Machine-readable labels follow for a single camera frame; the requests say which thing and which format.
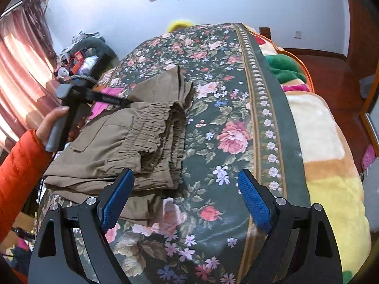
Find grey bin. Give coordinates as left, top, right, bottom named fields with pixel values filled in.
left=360, top=75, right=375, bottom=99

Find yellow foam tube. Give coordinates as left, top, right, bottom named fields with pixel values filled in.
left=166, top=19, right=194, bottom=34

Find khaki pants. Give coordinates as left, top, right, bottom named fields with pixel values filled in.
left=43, top=65, right=194, bottom=227

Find orange box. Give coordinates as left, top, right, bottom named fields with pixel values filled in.
left=71, top=52, right=86, bottom=71

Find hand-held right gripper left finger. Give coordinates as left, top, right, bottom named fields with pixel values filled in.
left=28, top=168, right=135, bottom=284

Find brown patterned curtain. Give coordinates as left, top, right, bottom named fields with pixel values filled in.
left=22, top=0, right=58, bottom=62

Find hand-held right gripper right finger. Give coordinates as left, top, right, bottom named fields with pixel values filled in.
left=237, top=169, right=344, bottom=284

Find person's left hand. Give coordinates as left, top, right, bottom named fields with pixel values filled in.
left=35, top=106, right=71, bottom=146

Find person's left forearm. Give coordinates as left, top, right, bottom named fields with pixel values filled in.
left=0, top=129, right=54, bottom=243

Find pink curtain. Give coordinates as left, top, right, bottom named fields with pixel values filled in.
left=0, top=9, right=60, bottom=151

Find wooden framed wardrobe door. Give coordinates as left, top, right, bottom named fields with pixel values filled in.
left=359, top=62, right=379, bottom=156

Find colourful fleece blanket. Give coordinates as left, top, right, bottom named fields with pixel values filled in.
left=243, top=25, right=372, bottom=284

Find dark floral bedspread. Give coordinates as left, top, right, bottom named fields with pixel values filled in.
left=36, top=22, right=311, bottom=284

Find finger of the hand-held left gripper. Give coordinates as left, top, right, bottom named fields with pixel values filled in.
left=89, top=90, right=134, bottom=107

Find pink cloth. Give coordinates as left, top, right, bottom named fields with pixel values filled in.
left=89, top=85, right=126, bottom=119

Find pile of clothes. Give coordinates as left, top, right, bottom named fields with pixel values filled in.
left=63, top=31, right=104, bottom=54

